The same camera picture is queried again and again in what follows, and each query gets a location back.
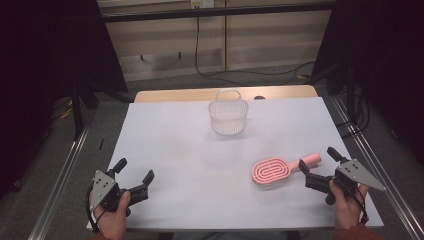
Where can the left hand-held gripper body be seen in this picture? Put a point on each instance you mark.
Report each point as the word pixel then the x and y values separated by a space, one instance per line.
pixel 103 190

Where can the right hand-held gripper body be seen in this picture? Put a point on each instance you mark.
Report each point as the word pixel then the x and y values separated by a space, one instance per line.
pixel 358 175

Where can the pink hairbrush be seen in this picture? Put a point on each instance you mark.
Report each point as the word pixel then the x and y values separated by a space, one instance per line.
pixel 270 170

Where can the white plastic basket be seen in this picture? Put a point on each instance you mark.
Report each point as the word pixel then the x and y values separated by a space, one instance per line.
pixel 228 116

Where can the person's left hand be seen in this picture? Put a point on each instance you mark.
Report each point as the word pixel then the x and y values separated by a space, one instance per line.
pixel 111 225

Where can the person's right hand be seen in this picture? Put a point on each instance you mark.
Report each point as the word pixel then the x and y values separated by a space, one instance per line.
pixel 346 210

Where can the small black stick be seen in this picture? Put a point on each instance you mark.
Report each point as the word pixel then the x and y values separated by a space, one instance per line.
pixel 101 144

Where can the black metal stand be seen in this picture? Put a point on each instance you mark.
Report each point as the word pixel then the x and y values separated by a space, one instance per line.
pixel 77 110

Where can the wooden table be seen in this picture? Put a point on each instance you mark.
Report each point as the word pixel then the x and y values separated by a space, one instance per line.
pixel 173 95

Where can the small dark table knob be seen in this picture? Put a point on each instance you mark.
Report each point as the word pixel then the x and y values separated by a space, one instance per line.
pixel 259 97

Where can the black curtain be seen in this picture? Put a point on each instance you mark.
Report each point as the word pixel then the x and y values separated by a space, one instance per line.
pixel 383 60
pixel 43 66

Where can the black horizontal bar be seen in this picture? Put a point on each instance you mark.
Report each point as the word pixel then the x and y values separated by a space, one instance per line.
pixel 216 12

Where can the metal floor rail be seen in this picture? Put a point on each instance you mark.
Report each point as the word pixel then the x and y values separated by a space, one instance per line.
pixel 56 186
pixel 383 173

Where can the white wall outlet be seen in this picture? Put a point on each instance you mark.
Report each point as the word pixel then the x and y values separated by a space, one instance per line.
pixel 202 3

